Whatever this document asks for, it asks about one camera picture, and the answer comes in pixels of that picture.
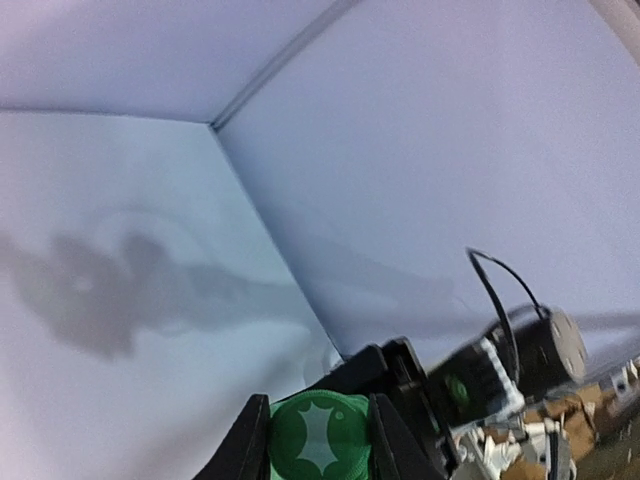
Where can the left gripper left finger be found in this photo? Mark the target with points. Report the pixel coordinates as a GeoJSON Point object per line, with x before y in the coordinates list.
{"type": "Point", "coordinates": [242, 455]}

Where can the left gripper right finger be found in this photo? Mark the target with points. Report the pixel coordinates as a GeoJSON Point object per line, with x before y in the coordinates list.
{"type": "Point", "coordinates": [395, 453]}

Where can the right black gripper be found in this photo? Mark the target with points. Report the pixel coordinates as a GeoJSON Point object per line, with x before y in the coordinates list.
{"type": "Point", "coordinates": [393, 369]}

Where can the green plastic bottle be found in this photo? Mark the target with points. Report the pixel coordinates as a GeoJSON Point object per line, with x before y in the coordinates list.
{"type": "Point", "coordinates": [319, 435]}

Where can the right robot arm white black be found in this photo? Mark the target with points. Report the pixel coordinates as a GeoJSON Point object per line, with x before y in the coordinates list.
{"type": "Point", "coordinates": [540, 356]}

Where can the cardboard boxes pile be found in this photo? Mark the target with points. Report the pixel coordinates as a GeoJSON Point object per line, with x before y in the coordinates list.
{"type": "Point", "coordinates": [602, 428]}

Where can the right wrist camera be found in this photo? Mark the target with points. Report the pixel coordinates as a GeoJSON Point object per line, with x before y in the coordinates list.
{"type": "Point", "coordinates": [472, 387]}

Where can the right aluminium wall post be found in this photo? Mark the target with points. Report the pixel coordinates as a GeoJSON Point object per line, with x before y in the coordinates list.
{"type": "Point", "coordinates": [280, 59]}

